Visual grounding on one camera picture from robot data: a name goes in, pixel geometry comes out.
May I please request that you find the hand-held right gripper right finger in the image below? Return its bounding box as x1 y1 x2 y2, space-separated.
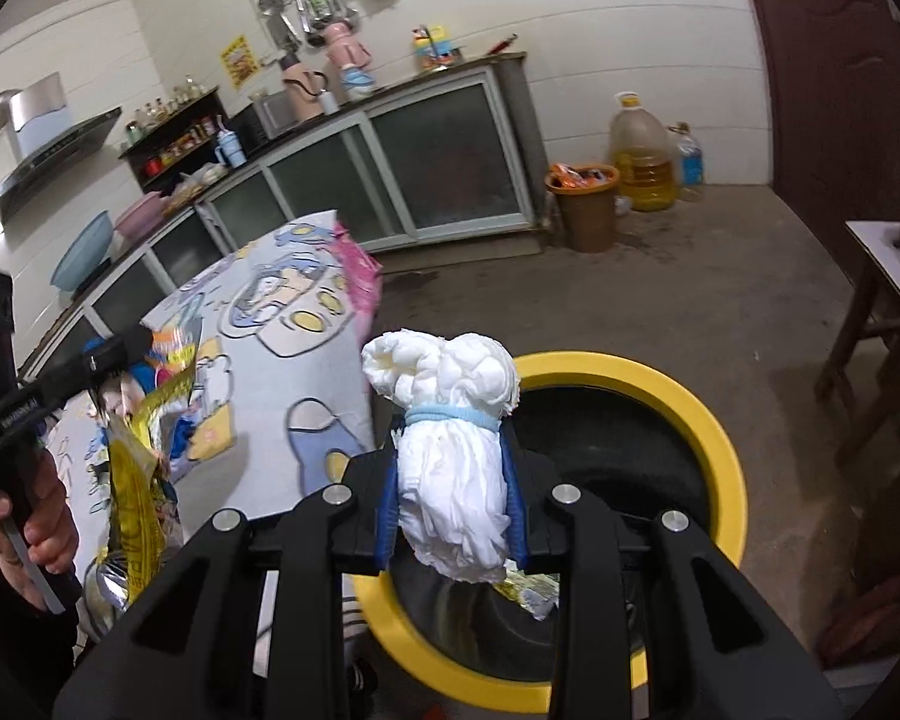
501 420 845 720

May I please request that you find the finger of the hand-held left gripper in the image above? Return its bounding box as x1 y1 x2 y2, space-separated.
81 326 155 382

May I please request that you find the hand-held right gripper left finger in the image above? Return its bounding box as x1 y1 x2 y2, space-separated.
51 427 404 720

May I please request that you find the yellow snack wrapper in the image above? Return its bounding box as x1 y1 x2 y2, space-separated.
82 364 205 617

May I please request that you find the black bin with yellow rim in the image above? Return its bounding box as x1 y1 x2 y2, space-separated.
341 351 748 695

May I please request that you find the person's left forearm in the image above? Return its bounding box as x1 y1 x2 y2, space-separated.
0 549 85 720

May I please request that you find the person's left hand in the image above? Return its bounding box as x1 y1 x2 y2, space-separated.
0 450 82 580

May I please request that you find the crumpled yellow wrapper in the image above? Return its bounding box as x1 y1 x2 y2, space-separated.
495 568 563 620

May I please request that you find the blue plastic basin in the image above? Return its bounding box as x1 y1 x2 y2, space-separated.
51 210 115 293

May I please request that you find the pink plastic basin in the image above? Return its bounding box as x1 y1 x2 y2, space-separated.
114 193 168 242

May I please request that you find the cartoon printed tablecloth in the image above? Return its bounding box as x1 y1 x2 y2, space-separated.
15 210 392 691

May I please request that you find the white plastic bag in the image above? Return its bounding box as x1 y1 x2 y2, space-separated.
163 162 230 210

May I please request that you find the black spice shelf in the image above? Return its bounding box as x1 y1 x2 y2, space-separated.
118 86 230 193

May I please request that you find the row of seasoning bottles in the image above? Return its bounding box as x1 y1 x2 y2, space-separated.
125 75 222 167

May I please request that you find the silver range hood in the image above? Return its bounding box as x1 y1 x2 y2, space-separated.
0 73 123 223

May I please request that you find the blue cup with lid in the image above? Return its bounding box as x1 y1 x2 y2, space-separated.
216 116 248 168

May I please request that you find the pink packet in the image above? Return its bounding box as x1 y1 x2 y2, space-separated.
335 223 385 332

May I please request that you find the grey microwave oven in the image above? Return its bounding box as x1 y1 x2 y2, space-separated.
250 88 310 140

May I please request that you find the brown wastebasket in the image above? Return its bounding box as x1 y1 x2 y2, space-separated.
544 162 622 254

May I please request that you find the pink thermos kettle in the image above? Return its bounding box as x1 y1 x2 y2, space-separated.
283 52 328 122

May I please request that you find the kitchen cabinet with glass doors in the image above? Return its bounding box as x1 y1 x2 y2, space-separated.
15 51 550 380

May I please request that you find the pink figure toy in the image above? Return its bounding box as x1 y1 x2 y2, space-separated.
322 21 377 103

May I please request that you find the large cooking oil jug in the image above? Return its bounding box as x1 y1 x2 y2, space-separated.
608 91 678 213

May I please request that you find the blue water bottle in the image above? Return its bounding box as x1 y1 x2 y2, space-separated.
670 121 705 203

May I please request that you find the wooden stool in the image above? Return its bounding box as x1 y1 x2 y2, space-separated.
813 219 900 470

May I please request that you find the yellow cartoon toy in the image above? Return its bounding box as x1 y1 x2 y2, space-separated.
412 24 467 73

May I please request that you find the dark brown door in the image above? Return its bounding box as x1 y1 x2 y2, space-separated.
733 0 900 282

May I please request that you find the yellow wall poster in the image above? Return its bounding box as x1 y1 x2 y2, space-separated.
220 34 260 88

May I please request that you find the wall rack with utensils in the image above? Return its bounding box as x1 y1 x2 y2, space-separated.
257 0 362 51

